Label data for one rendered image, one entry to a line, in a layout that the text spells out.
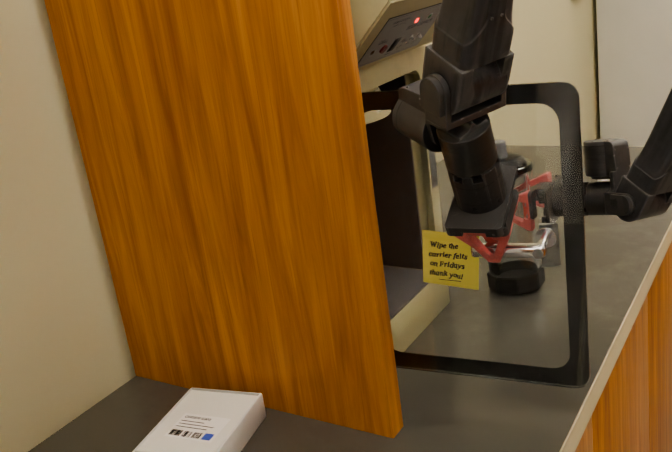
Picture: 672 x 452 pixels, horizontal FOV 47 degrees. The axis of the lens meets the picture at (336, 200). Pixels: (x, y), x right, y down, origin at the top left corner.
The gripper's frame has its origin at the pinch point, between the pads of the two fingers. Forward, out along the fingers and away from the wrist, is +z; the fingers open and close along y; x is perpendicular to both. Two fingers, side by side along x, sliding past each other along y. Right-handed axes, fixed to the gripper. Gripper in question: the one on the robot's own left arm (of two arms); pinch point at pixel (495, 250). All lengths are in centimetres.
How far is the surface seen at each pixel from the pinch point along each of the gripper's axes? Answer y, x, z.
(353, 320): 7.9, -18.1, 5.8
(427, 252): -2.7, -10.3, 3.9
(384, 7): -15.2, -11.7, -25.7
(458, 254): -2.7, -6.1, 4.1
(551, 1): -231, -38, 102
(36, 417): 25, -68, 14
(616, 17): -282, -20, 144
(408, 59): -34.6, -19.4, -5.3
